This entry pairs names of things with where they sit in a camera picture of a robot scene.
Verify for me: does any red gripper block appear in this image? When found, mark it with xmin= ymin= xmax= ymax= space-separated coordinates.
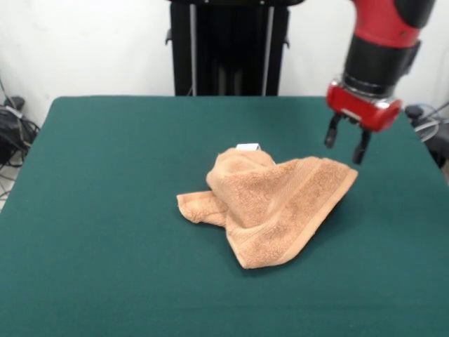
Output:
xmin=323 ymin=79 xmax=403 ymax=165

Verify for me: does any tan terry towel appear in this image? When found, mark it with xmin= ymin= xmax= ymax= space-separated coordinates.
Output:
xmin=176 ymin=143 xmax=358 ymax=270

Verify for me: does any black plug device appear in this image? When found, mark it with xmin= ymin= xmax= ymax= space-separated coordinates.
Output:
xmin=405 ymin=105 xmax=425 ymax=122

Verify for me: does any black equipment base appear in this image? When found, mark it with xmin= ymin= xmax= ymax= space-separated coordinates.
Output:
xmin=426 ymin=122 xmax=449 ymax=166

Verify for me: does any dark green table cloth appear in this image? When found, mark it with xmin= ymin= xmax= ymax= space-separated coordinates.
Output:
xmin=0 ymin=95 xmax=449 ymax=337

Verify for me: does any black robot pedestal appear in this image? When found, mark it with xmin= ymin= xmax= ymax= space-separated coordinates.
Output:
xmin=164 ymin=0 xmax=292 ymax=96

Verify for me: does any black cable bundle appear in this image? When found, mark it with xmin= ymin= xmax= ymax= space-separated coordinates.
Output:
xmin=0 ymin=96 xmax=41 ymax=169

